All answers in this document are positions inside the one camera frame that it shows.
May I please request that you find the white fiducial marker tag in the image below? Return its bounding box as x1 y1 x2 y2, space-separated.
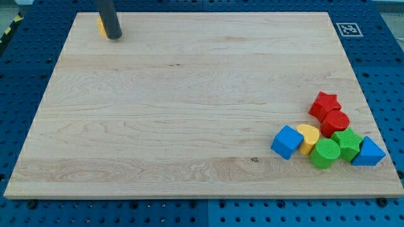
336 22 363 37

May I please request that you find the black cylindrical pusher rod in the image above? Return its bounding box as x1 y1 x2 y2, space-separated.
95 0 122 40

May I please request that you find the blue triangle block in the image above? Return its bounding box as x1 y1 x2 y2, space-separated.
351 136 386 166

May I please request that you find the yellow heart block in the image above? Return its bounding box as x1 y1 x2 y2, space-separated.
297 124 319 155

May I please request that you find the red cylinder block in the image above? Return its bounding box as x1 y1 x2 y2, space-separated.
320 110 350 138

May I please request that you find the yellow hexagon block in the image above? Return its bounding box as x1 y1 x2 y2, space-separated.
97 16 107 37

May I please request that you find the green cylinder block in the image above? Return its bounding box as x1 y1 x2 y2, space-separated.
309 138 341 169

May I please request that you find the green star block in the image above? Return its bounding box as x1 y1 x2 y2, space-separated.
331 127 364 162

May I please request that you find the red star block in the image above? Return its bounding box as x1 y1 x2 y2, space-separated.
309 91 342 123

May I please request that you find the wooden board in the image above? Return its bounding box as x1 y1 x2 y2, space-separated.
4 12 403 200

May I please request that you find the blue cube block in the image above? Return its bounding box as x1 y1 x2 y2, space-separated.
271 125 304 160

